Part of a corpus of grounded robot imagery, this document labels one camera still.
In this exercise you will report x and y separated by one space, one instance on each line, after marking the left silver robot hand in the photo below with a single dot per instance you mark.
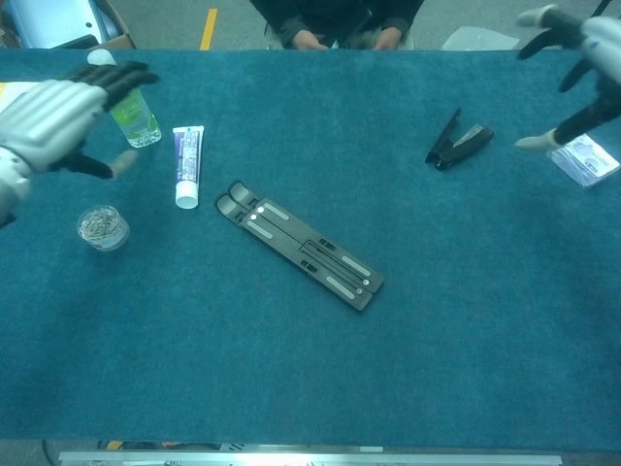
48 121

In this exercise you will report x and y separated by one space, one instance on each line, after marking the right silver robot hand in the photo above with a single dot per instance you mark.
609 48

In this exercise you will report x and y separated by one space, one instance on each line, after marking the black folding laptop stand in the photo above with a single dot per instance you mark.
301 247

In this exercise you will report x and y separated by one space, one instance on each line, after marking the teal notebook on papers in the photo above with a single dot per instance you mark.
5 89

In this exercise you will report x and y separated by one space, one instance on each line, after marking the clear bottle with green label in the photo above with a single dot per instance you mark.
136 126

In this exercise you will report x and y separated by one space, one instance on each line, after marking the pale blue plastic container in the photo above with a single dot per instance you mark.
48 19

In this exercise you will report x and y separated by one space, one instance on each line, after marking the brown cardboard box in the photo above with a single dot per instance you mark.
123 39

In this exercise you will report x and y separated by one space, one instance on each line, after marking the clear jar of paper clips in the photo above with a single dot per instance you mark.
103 228

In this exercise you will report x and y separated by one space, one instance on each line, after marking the clear box of purple cards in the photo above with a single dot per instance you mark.
587 167

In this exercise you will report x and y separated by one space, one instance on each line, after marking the white plastic sheet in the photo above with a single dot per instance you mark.
470 39

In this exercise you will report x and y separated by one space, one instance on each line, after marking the purple and white toothpaste tube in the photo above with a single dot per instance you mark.
188 165

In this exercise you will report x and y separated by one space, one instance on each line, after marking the black stapler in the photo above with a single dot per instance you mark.
456 150

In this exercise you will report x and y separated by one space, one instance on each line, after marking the yellow floor tape strip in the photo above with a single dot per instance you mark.
208 29

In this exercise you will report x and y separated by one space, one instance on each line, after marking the seated person in dark jacket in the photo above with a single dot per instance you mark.
339 14

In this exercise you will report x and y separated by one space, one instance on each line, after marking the blue carpet table cover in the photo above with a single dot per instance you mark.
436 340

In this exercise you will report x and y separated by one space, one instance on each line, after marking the aluminium profile rail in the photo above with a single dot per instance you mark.
291 458

